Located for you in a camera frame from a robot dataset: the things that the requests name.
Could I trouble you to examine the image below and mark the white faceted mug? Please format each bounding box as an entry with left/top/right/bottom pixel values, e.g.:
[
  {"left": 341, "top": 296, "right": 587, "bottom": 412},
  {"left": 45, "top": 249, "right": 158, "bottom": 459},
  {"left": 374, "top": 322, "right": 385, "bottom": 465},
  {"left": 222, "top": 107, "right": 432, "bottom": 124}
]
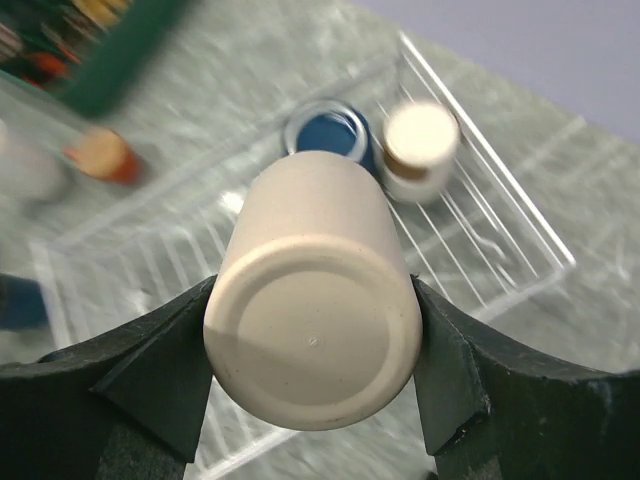
[{"left": 1, "top": 121, "right": 70, "bottom": 203}]

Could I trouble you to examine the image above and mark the white wire dish rack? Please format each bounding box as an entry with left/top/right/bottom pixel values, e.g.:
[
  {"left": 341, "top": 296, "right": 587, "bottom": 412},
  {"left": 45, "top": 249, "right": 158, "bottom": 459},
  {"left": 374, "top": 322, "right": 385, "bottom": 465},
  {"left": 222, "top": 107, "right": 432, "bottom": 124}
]
[{"left": 27, "top": 29, "right": 579, "bottom": 480}]

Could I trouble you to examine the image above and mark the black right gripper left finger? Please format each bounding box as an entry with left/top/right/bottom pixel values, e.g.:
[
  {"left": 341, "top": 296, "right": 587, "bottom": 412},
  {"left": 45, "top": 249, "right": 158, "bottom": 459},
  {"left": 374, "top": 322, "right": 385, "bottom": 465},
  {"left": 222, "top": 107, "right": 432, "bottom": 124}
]
[{"left": 1, "top": 278, "right": 215, "bottom": 479}]

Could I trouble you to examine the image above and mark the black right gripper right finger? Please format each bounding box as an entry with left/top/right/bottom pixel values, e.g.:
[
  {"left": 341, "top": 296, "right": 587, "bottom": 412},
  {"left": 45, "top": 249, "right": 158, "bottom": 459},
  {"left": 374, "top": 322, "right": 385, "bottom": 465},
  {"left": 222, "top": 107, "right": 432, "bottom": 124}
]
[{"left": 412, "top": 278, "right": 639, "bottom": 479}]

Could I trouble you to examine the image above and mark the tall beige tumbler cup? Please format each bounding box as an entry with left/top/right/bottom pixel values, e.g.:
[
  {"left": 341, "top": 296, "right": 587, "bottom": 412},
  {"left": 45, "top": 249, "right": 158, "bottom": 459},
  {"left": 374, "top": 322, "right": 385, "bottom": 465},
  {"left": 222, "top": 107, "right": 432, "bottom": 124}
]
[{"left": 203, "top": 151, "right": 422, "bottom": 431}]

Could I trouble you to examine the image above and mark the brown and cream cup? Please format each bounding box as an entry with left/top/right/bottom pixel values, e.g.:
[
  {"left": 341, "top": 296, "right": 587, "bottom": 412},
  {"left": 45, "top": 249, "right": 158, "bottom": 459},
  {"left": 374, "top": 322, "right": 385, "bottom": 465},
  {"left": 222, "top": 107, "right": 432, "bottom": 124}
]
[{"left": 378, "top": 100, "right": 461, "bottom": 203}]

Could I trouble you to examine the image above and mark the green divided organizer tray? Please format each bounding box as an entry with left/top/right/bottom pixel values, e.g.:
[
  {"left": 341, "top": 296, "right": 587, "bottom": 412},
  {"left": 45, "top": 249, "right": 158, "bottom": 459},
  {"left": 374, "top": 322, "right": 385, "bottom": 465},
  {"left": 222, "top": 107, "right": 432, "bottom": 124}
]
[{"left": 1, "top": 1, "right": 191, "bottom": 119}]

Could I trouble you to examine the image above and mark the orange ceramic mug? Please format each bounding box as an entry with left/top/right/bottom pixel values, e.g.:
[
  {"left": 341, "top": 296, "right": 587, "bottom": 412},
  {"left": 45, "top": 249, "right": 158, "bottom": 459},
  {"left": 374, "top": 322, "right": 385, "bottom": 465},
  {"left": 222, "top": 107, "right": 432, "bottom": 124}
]
[{"left": 63, "top": 127, "right": 141, "bottom": 184}]

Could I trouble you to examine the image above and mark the dark navy glazed mug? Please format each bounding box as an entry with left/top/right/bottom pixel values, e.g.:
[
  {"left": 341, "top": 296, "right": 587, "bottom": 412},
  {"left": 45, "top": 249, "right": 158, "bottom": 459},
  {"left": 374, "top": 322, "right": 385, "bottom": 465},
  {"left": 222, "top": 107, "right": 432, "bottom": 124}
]
[{"left": 1, "top": 274, "right": 48, "bottom": 331}]

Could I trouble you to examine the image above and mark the blue enamel mug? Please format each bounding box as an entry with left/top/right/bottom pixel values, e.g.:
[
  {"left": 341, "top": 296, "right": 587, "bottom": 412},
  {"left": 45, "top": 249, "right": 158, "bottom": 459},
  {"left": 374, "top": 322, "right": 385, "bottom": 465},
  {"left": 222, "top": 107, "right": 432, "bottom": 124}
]
[{"left": 282, "top": 99, "right": 379, "bottom": 180}]

